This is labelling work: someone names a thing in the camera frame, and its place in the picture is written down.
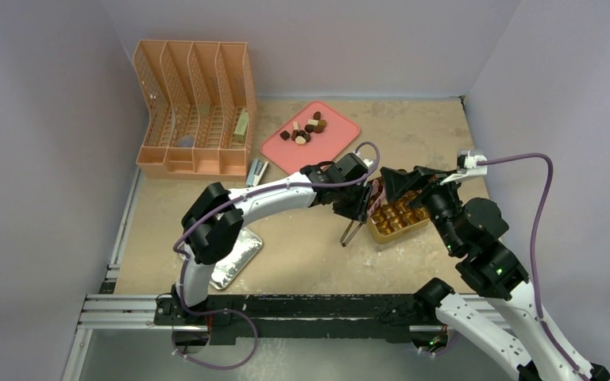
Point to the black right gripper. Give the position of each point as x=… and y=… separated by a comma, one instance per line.
x=421, y=182

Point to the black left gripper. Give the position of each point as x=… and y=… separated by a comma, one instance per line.
x=358, y=210

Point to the pink tongs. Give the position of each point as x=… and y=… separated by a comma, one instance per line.
x=377, y=196

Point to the gold chocolate box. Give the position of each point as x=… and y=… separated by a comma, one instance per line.
x=391, y=221

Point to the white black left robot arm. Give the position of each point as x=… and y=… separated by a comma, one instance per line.
x=213, y=223

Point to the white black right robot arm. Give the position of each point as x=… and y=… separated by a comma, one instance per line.
x=533, y=348

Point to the pink plastic tray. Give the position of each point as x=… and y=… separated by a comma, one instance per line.
x=310, y=144

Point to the silver foil tray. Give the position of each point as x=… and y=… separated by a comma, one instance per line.
x=247, y=245

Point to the grey blue stapler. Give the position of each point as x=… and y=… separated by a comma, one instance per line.
x=256, y=172

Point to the green eraser block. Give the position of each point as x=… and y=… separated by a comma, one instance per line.
x=241, y=126

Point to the orange plastic file organizer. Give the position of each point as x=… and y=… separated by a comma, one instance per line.
x=194, y=91

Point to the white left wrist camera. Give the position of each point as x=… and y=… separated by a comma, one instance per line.
x=369, y=163

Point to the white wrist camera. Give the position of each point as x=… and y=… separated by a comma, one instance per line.
x=470, y=165
x=369, y=163

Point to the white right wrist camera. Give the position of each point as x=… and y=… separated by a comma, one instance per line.
x=470, y=165

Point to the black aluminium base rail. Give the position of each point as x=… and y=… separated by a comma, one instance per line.
x=389, y=317

